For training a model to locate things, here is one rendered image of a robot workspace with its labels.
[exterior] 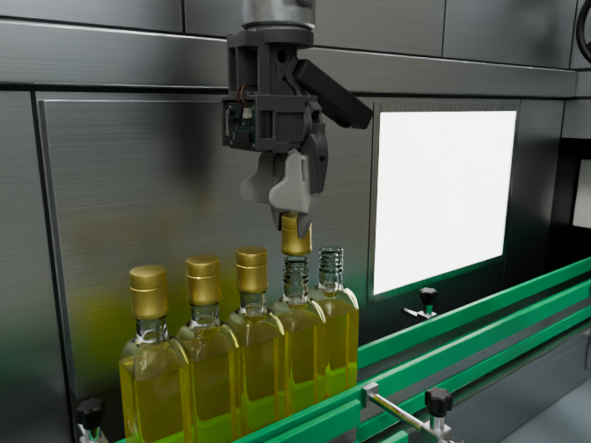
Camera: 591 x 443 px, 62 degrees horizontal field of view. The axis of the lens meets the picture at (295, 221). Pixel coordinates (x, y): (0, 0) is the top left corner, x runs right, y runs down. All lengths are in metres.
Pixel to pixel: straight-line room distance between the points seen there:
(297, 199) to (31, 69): 0.30
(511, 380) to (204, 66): 0.70
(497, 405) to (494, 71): 0.62
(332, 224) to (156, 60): 0.35
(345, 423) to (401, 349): 0.23
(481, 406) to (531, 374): 0.15
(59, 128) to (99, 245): 0.13
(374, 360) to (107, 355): 0.38
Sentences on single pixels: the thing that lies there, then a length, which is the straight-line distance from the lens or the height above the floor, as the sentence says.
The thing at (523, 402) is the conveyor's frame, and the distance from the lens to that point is 1.01.
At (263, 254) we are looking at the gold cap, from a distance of 0.52.
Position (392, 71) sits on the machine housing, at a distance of 0.84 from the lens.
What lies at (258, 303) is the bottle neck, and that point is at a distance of 0.54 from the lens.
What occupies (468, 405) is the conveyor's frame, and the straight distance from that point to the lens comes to 0.85.
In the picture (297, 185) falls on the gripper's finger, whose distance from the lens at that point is 0.51.
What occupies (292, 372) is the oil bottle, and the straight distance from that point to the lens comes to 0.59.
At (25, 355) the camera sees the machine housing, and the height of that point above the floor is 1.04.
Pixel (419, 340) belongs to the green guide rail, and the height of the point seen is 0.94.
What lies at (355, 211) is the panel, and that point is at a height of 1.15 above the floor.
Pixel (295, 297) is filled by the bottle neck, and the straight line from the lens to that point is 0.57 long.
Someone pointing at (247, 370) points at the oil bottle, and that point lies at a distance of 0.55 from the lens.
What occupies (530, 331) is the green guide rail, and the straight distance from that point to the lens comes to 1.00.
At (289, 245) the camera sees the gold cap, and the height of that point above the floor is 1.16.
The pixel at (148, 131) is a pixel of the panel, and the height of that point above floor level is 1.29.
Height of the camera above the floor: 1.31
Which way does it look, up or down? 13 degrees down
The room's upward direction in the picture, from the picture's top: straight up
